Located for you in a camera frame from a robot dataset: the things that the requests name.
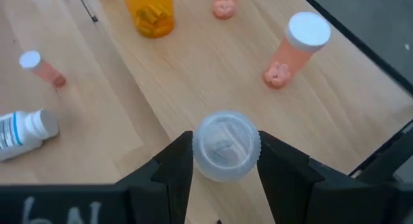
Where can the large white labelled medicine bottle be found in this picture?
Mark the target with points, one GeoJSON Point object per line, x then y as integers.
{"type": "Point", "coordinates": [19, 137]}

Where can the large orange pill bottle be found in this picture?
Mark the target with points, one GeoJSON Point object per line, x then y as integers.
{"type": "Point", "coordinates": [150, 17]}

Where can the wooden shelf with black frame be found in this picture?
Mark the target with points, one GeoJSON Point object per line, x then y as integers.
{"type": "Point", "coordinates": [226, 72]}

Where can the small pink pill bottle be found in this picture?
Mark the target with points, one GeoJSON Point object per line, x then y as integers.
{"type": "Point", "coordinates": [225, 6]}
{"type": "Point", "coordinates": [297, 46]}
{"type": "Point", "coordinates": [42, 69]}

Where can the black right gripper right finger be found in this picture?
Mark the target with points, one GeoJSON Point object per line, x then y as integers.
{"type": "Point", "coordinates": [284, 185]}

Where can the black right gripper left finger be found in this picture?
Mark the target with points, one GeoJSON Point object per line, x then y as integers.
{"type": "Point", "coordinates": [171, 185]}

